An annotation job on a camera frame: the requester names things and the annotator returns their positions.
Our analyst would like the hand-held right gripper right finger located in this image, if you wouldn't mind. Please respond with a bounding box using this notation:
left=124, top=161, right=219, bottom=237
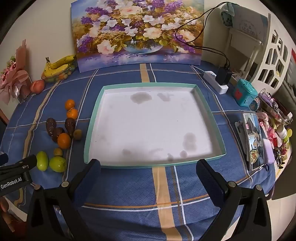
left=195, top=159, right=271, bottom=241

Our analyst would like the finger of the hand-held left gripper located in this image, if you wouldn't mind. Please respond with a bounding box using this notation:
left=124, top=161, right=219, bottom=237
left=8, top=155, right=38, bottom=172

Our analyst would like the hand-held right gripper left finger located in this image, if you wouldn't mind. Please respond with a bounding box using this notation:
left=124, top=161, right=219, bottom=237
left=26, top=159, right=102, bottom=241

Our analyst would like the green oval fruit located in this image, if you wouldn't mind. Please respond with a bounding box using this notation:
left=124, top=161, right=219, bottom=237
left=49, top=156, right=67, bottom=172
left=36, top=151, right=49, bottom=171

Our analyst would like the dark brown wrinkled avocado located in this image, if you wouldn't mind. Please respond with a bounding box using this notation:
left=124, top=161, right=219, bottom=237
left=51, top=127, right=65, bottom=143
left=46, top=118, right=57, bottom=137
left=65, top=117, right=76, bottom=139

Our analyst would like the white tray with teal rim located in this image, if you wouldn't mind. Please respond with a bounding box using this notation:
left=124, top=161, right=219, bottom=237
left=84, top=84, right=226, bottom=169

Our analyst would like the blue plaid tablecloth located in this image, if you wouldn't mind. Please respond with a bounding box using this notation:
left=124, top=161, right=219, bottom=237
left=0, top=61, right=278, bottom=241

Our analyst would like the smartphone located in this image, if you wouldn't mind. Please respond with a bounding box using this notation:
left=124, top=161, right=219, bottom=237
left=242, top=112, right=265, bottom=171

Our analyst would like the lilac small box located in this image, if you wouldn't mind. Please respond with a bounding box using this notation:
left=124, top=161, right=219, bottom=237
left=261, top=138, right=275, bottom=164

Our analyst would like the red apple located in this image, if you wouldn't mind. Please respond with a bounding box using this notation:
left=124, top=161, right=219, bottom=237
left=31, top=79, right=46, bottom=94

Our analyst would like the pink flower bouquet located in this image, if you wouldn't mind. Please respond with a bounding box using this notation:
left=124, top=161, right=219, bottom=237
left=0, top=39, right=31, bottom=106

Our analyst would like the teal box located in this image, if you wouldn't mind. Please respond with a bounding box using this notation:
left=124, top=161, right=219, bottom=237
left=235, top=79, right=258, bottom=107

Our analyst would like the clear plastic fruit container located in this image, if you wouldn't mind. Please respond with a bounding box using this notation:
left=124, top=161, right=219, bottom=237
left=41, top=62, right=78, bottom=82

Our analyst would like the pile of small trinkets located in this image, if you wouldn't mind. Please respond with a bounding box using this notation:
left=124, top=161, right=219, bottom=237
left=249, top=89, right=294, bottom=169

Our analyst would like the yellow banana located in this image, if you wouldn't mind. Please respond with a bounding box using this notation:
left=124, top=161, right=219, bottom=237
left=46, top=55, right=77, bottom=70
left=42, top=58, right=70, bottom=78

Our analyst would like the white power strip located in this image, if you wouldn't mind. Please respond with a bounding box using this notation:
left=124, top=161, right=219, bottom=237
left=203, top=71, right=229, bottom=95

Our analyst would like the white folding stand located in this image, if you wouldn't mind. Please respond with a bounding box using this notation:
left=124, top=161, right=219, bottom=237
left=228, top=28, right=264, bottom=77

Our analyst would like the white lattice rack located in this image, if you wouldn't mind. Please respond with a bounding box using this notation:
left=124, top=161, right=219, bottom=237
left=248, top=14, right=292, bottom=93

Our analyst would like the flower painting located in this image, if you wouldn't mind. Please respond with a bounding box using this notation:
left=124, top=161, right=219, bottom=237
left=70, top=0, right=205, bottom=73

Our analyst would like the teal patterned hanging bag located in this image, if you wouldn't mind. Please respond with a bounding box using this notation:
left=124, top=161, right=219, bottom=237
left=220, top=3, right=237, bottom=28

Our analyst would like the black cable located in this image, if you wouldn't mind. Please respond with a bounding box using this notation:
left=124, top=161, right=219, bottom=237
left=200, top=2, right=233, bottom=69
left=175, top=2, right=230, bottom=67

